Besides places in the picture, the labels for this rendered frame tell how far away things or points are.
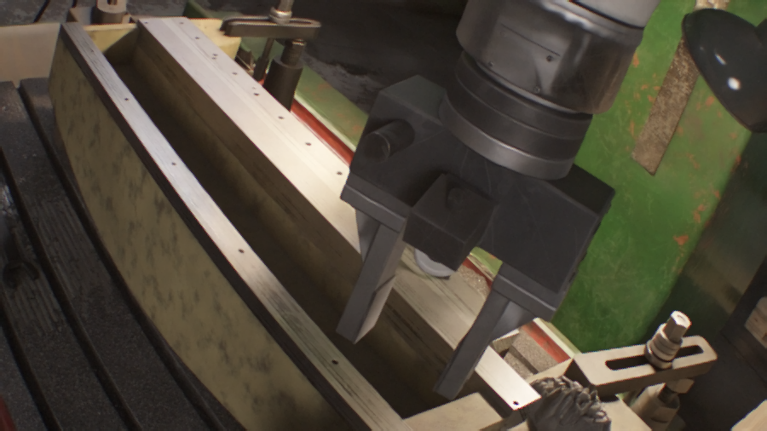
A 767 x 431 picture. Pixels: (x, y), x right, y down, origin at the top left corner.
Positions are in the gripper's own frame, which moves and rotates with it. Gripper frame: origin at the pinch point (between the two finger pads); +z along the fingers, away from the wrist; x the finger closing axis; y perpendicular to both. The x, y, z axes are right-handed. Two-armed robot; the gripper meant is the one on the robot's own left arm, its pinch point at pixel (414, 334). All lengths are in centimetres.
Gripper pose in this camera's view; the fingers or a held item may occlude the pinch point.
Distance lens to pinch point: 50.4
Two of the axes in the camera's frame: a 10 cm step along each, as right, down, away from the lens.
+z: -3.3, 8.0, 4.9
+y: -4.5, 3.3, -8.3
